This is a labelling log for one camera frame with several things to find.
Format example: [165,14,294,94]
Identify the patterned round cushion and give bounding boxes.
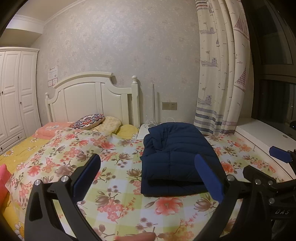
[70,113,105,130]

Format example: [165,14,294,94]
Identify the white window bench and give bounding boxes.
[235,118,295,180]

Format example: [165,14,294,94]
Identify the floral bed quilt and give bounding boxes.
[4,126,285,241]

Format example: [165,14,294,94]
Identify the sailboat print curtain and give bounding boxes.
[194,0,251,136]

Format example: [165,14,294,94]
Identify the white wooden headboard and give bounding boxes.
[45,71,140,128]

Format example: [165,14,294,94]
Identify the paper notices on wall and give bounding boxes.
[48,66,58,87]

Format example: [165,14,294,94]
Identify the white wardrobe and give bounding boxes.
[0,47,41,154]

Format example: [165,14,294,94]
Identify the slim white desk lamp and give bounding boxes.
[144,83,158,129]

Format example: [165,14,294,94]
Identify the navy blue puffer jacket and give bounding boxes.
[140,123,226,197]

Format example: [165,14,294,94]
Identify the cream yellow pillow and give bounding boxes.
[92,116,122,133]

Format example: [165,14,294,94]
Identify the wall socket plate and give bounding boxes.
[162,102,177,110]

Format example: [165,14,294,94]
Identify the white nightstand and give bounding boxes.
[137,123,156,140]

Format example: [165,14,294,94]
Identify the pink folded blanket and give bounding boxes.
[32,122,72,140]

